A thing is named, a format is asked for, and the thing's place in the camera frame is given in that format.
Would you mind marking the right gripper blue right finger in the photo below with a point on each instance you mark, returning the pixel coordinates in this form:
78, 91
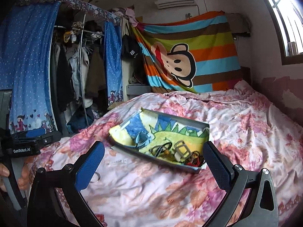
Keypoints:
261, 206

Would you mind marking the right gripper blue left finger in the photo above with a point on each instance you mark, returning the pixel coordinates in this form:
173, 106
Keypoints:
44, 205

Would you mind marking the silver white hair clip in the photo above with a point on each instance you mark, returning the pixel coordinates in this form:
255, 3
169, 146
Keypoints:
117, 162

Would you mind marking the hanging clothes in wardrobe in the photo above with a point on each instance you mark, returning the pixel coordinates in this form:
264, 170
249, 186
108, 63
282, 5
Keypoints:
77, 72

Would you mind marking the blue dotted wardrobe curtain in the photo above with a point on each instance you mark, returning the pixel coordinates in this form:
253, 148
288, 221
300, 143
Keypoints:
26, 34

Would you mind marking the grey tray with colourful lining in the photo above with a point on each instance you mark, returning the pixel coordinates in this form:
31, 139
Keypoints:
177, 141

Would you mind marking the light blue wristband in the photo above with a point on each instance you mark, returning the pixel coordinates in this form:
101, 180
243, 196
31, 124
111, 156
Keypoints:
142, 140

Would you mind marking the striped monkey cartoon blanket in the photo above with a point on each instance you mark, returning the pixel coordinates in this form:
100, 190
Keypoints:
197, 55

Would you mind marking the window with metal bars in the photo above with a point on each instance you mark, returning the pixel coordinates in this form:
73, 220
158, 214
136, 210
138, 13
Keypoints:
287, 20

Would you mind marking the white wall air conditioner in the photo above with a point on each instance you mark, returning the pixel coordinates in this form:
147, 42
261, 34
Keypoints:
164, 4

